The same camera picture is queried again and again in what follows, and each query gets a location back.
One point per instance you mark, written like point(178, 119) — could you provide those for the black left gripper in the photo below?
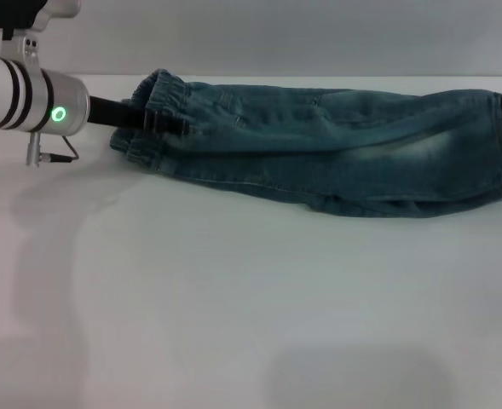
point(114, 113)

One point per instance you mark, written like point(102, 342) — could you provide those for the white tablecloth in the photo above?
point(148, 298)

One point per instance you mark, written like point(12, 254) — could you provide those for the blue denim shorts with cartoon print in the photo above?
point(319, 153)

